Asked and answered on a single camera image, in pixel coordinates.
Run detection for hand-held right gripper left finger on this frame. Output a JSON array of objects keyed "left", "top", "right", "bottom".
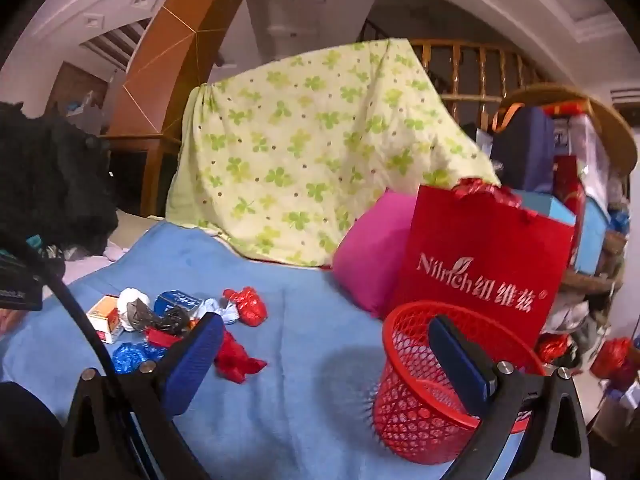
[{"left": 60, "top": 311, "right": 226, "bottom": 480}]

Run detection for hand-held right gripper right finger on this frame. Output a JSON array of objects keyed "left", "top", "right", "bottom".
[{"left": 428, "top": 314, "right": 592, "bottom": 480}]

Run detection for small red wrapper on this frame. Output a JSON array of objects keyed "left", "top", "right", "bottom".
[{"left": 145, "top": 326, "right": 183, "bottom": 348}]

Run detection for red plastic bag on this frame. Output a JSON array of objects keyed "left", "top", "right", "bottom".
[
  {"left": 450, "top": 177, "right": 523, "bottom": 208},
  {"left": 214, "top": 330, "right": 268, "bottom": 385},
  {"left": 590, "top": 337, "right": 633, "bottom": 386},
  {"left": 535, "top": 332, "right": 571, "bottom": 363},
  {"left": 222, "top": 286, "right": 268, "bottom": 329}
]

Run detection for light blue wrapper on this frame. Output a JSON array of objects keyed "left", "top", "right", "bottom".
[{"left": 192, "top": 297, "right": 241, "bottom": 323}]

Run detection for blue toothpaste box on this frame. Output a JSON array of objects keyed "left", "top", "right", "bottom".
[{"left": 153, "top": 289, "right": 203, "bottom": 321}]

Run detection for blue foil wrapper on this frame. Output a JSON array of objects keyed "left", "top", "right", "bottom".
[{"left": 111, "top": 341, "right": 168, "bottom": 376}]

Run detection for red mesh basket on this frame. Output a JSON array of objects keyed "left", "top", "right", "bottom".
[{"left": 372, "top": 301, "right": 546, "bottom": 466}]

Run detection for dark wrapper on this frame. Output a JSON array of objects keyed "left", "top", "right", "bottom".
[{"left": 127, "top": 301, "right": 193, "bottom": 336}]

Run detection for orange and white small box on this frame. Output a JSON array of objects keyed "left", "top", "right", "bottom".
[{"left": 86, "top": 295, "right": 124, "bottom": 344}]

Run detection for white paper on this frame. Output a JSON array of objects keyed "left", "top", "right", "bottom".
[{"left": 116, "top": 287, "right": 152, "bottom": 331}]

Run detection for pale pink blanket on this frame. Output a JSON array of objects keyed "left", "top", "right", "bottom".
[{"left": 62, "top": 245, "right": 131, "bottom": 286}]

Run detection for black jacket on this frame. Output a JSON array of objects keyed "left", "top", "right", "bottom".
[{"left": 0, "top": 101, "right": 119, "bottom": 261}]

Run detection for red paper gift bag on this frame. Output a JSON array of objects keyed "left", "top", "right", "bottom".
[{"left": 390, "top": 182, "right": 576, "bottom": 351}]

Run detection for beige mattress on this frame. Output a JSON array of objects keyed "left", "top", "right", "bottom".
[{"left": 107, "top": 210, "right": 166, "bottom": 256}]

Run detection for blue blanket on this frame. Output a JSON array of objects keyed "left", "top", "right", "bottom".
[{"left": 0, "top": 220, "right": 526, "bottom": 480}]

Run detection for pink pillow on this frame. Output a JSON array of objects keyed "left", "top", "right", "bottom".
[{"left": 332, "top": 188, "right": 418, "bottom": 318}]

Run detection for red tied plastic bag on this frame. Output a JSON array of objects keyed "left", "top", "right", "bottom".
[{"left": 450, "top": 177, "right": 523, "bottom": 208}]

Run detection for light blue cardboard box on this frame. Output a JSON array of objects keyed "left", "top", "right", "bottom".
[{"left": 510, "top": 190, "right": 578, "bottom": 228}]

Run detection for blue plastic storage bin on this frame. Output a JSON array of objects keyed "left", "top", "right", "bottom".
[{"left": 572, "top": 197, "right": 611, "bottom": 273}]

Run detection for tall red box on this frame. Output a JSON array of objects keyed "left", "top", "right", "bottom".
[{"left": 552, "top": 155, "right": 587, "bottom": 261}]

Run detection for green clover print blanket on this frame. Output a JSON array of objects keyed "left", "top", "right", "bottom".
[{"left": 166, "top": 38, "right": 502, "bottom": 268}]

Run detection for clear plastic storage bin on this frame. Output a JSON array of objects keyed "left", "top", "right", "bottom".
[{"left": 567, "top": 112, "right": 611, "bottom": 206}]

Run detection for orange wooden arch column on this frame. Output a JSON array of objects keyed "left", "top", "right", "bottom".
[{"left": 102, "top": 0, "right": 273, "bottom": 221}]

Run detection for flat red box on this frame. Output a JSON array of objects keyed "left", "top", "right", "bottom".
[{"left": 542, "top": 101, "right": 588, "bottom": 117}]

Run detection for round wooden shelf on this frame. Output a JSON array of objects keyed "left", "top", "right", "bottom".
[{"left": 500, "top": 82, "right": 638, "bottom": 291}]

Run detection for wooden stair railing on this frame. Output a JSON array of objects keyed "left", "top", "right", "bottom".
[{"left": 410, "top": 37, "right": 551, "bottom": 131}]

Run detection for black cable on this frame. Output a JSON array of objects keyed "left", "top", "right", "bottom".
[{"left": 0, "top": 232, "right": 123, "bottom": 401}]

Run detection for navy bag with orange handles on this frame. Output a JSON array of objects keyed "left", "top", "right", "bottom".
[{"left": 490, "top": 102, "right": 556, "bottom": 196}]

